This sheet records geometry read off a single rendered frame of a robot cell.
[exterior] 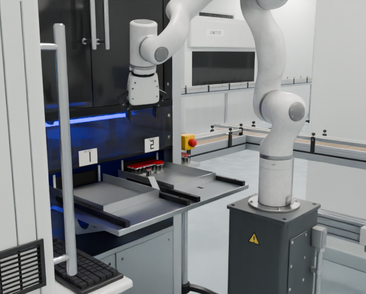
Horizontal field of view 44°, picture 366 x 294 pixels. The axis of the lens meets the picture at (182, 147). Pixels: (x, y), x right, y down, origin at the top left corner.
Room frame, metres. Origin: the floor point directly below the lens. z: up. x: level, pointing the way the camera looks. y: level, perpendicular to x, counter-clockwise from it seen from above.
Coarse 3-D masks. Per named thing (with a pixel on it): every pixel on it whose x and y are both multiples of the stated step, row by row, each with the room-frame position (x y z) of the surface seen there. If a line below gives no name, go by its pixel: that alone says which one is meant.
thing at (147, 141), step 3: (150, 138) 1.96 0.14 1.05; (153, 138) 1.98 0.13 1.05; (156, 138) 1.99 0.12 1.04; (147, 141) 1.95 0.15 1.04; (156, 141) 1.99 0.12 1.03; (147, 144) 1.95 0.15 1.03; (156, 144) 1.99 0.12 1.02; (147, 147) 1.95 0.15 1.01; (153, 147) 1.97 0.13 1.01; (156, 147) 1.99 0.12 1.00; (147, 150) 1.95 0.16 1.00; (150, 150) 1.96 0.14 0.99; (153, 150) 1.97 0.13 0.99
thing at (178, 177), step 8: (168, 168) 2.08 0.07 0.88; (176, 168) 2.04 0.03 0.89; (184, 168) 2.01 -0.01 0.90; (192, 168) 1.98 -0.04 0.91; (120, 176) 1.92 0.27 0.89; (128, 176) 1.88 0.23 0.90; (136, 176) 1.85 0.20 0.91; (144, 176) 1.94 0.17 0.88; (152, 176) 1.94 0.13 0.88; (160, 176) 1.94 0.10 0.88; (168, 176) 1.94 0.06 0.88; (176, 176) 1.94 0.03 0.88; (184, 176) 1.94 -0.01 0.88; (192, 176) 1.94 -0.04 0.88; (200, 176) 1.82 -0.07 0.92; (208, 176) 1.85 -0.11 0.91; (160, 184) 1.75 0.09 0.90; (168, 184) 1.72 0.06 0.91; (176, 184) 1.71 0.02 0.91; (184, 184) 1.74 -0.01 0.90; (192, 184) 1.78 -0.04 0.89; (200, 184) 1.81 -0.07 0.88
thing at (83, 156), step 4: (96, 148) 1.75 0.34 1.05; (80, 152) 1.69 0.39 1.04; (84, 152) 1.71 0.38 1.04; (88, 152) 1.72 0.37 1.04; (92, 152) 1.74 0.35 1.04; (96, 152) 1.75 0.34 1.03; (80, 156) 1.69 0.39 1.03; (84, 156) 1.71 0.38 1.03; (88, 156) 1.72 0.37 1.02; (92, 156) 1.73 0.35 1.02; (96, 156) 1.75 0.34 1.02; (80, 160) 1.69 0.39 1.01; (84, 160) 1.71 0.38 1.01; (88, 160) 1.72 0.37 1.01; (92, 160) 1.73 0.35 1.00; (96, 160) 1.75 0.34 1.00; (80, 164) 1.69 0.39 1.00; (84, 164) 1.71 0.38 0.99
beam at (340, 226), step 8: (256, 192) 2.76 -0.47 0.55; (320, 208) 2.46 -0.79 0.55; (320, 216) 2.39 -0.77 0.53; (328, 216) 2.35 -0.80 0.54; (336, 216) 2.33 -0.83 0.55; (344, 216) 2.33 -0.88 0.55; (352, 216) 2.33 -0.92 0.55; (320, 224) 2.38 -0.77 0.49; (328, 224) 2.35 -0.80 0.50; (336, 224) 2.32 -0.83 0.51; (344, 224) 2.29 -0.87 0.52; (352, 224) 2.27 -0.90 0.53; (360, 224) 2.23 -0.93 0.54; (328, 232) 2.36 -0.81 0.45; (336, 232) 2.32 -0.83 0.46; (344, 232) 2.29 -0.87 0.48; (352, 232) 2.26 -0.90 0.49; (352, 240) 2.26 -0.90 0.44
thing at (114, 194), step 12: (108, 180) 1.84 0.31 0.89; (120, 180) 1.79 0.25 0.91; (60, 192) 1.63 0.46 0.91; (84, 192) 1.70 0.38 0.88; (96, 192) 1.70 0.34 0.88; (108, 192) 1.70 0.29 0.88; (120, 192) 1.70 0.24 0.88; (132, 192) 1.70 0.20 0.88; (144, 192) 1.69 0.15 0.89; (156, 192) 1.63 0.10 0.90; (96, 204) 1.47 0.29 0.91; (108, 204) 1.46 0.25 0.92; (120, 204) 1.50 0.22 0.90; (132, 204) 1.54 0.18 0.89
